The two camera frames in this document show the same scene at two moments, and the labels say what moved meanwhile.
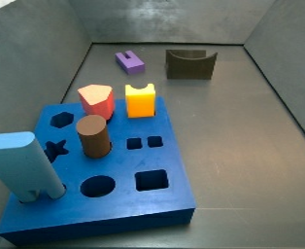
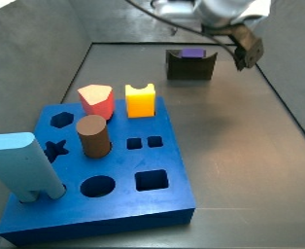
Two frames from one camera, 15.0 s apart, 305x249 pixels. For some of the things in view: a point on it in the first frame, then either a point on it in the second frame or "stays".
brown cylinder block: x=91 y=130 stays
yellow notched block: x=139 y=100 stays
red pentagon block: x=97 y=100 stays
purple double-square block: x=129 y=63 -> x=192 y=53
